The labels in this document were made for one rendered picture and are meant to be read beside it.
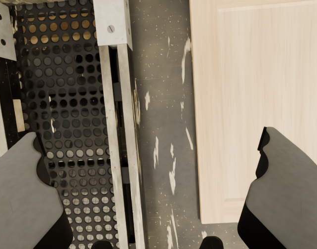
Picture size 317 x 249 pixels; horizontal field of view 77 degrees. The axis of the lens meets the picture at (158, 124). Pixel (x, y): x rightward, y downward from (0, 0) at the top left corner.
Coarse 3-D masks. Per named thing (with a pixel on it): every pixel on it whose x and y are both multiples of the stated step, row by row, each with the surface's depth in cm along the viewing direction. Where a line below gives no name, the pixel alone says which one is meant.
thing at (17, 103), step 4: (16, 100) 48; (20, 100) 49; (16, 104) 48; (20, 104) 49; (16, 108) 48; (20, 108) 49; (16, 112) 48; (20, 112) 49; (16, 116) 48; (20, 116) 49; (16, 120) 48; (20, 120) 49; (20, 124) 49; (20, 128) 49; (24, 128) 50
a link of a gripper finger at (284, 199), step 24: (264, 144) 11; (288, 144) 10; (264, 168) 9; (288, 168) 8; (312, 168) 8; (264, 192) 7; (288, 192) 7; (312, 192) 7; (240, 216) 7; (264, 216) 6; (288, 216) 6; (312, 216) 6; (264, 240) 6; (288, 240) 6; (312, 240) 6
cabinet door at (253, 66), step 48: (192, 0) 44; (240, 0) 44; (288, 0) 44; (192, 48) 46; (240, 48) 45; (288, 48) 45; (240, 96) 47; (288, 96) 46; (240, 144) 48; (240, 192) 49
